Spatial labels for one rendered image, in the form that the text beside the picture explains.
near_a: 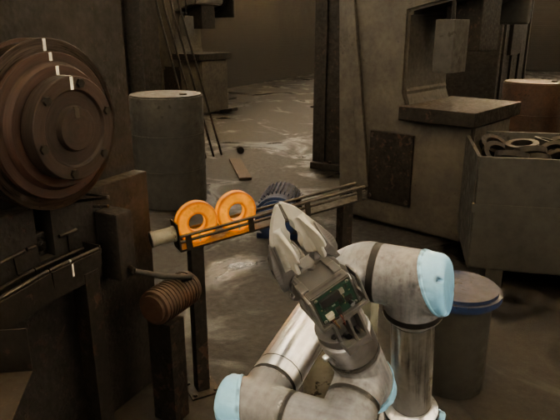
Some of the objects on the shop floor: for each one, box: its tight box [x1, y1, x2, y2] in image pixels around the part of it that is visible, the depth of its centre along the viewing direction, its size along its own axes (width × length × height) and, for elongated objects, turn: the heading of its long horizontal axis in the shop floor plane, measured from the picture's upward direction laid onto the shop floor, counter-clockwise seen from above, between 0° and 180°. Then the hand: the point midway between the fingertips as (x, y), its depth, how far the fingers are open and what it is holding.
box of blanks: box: [457, 131, 560, 288], centre depth 332 cm, size 103×83×77 cm
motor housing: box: [140, 271, 202, 420], centre depth 206 cm, size 13×22×54 cm, turn 153°
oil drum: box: [501, 79, 560, 133], centre depth 561 cm, size 59×59×89 cm
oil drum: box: [128, 90, 207, 211], centre depth 459 cm, size 59×59×89 cm
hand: (279, 209), depth 68 cm, fingers closed
